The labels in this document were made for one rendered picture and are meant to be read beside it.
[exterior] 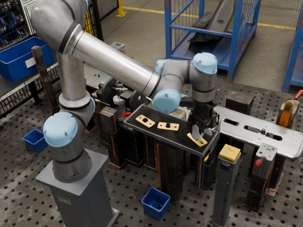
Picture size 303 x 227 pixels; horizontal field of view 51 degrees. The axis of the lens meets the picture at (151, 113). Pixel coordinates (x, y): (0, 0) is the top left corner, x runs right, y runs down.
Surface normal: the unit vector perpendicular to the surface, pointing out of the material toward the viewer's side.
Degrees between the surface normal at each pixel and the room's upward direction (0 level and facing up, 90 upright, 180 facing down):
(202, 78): 90
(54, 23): 47
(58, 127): 7
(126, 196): 0
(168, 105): 90
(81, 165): 72
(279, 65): 0
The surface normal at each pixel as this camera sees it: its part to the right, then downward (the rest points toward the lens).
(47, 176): -0.06, -0.77
